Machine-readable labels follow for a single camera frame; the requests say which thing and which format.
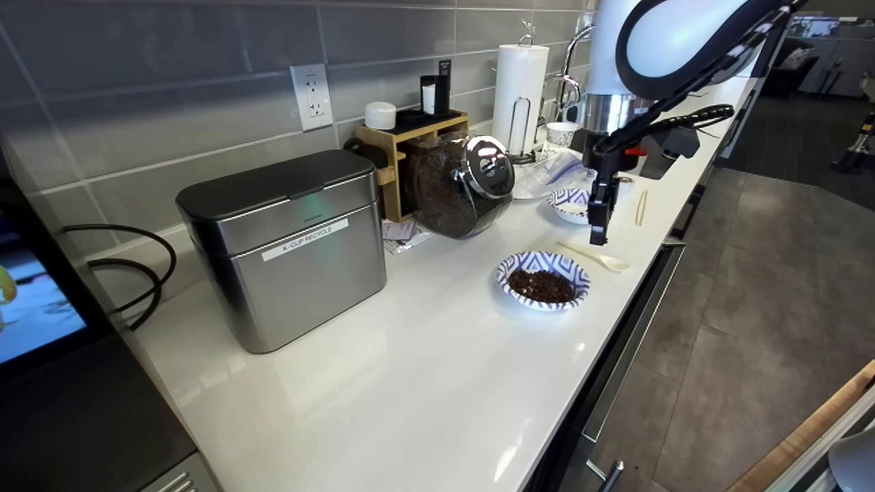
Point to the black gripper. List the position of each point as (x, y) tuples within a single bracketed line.
[(605, 179)]

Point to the wooden chopstick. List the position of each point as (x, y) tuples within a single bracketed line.
[(639, 209)]

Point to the clear plastic zip bag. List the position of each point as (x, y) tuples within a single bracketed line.
[(549, 176)]

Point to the large coffee bean pile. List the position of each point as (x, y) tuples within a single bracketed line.
[(542, 287)]

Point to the patterned paper cup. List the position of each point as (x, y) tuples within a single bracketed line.
[(562, 132)]

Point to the white paper towel roll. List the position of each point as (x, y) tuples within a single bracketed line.
[(520, 78)]

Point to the white paper packet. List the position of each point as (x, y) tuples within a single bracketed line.
[(402, 235)]

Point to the tall black device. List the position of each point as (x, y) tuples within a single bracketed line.
[(445, 85)]

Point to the black box with white label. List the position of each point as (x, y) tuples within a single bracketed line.
[(427, 97)]

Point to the wooden countertop rack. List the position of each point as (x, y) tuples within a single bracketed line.
[(400, 136)]

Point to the dark kitchen cabinet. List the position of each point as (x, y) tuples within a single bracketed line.
[(592, 451)]

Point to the small white jar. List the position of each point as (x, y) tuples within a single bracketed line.
[(380, 116)]

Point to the dark chair base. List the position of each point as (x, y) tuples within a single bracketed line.
[(856, 136)]

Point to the wooden board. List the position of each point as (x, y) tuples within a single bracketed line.
[(802, 428)]

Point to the stainless steel lidded bin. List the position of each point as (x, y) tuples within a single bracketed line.
[(292, 254)]

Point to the grey round object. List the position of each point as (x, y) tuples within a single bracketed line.
[(856, 466)]

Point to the dark grey appliance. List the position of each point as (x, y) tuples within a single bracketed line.
[(82, 428)]

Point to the black monitor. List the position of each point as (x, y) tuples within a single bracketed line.
[(28, 309)]

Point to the white wall outlet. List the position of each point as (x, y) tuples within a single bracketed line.
[(312, 97)]

